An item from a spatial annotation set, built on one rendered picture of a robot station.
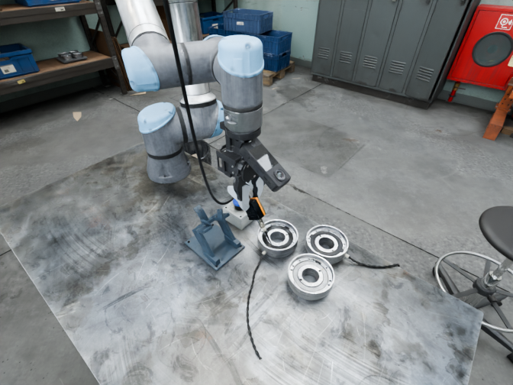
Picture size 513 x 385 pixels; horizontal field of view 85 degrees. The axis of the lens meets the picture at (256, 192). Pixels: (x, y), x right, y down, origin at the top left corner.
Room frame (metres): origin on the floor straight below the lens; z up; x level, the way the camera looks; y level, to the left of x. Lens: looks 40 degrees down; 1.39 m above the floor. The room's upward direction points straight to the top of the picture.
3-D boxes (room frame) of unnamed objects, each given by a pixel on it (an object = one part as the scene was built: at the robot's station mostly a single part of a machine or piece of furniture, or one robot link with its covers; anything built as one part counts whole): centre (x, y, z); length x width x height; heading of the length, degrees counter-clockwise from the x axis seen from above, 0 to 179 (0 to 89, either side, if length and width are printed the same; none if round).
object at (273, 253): (0.48, -0.06, 0.82); 0.10 x 0.10 x 0.04
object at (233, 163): (0.51, 0.03, 1.07); 0.09 x 0.08 x 0.12; 48
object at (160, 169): (0.81, 0.31, 0.85); 0.15 x 0.15 x 0.10
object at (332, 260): (0.46, -0.18, 0.82); 0.10 x 0.10 x 0.04
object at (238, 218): (0.58, 0.05, 0.82); 0.08 x 0.07 x 0.05; 50
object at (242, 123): (0.51, 0.03, 1.15); 0.08 x 0.08 x 0.05
